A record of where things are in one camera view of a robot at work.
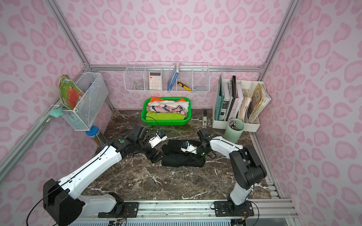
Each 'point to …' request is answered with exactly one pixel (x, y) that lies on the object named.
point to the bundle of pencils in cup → (233, 124)
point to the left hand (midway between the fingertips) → (160, 147)
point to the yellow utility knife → (184, 85)
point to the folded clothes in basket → (159, 109)
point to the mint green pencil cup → (234, 130)
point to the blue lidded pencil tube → (97, 136)
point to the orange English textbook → (259, 102)
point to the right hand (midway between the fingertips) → (189, 158)
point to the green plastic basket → (168, 123)
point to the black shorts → (172, 156)
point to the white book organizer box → (238, 99)
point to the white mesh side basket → (82, 117)
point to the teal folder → (219, 100)
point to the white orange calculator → (155, 81)
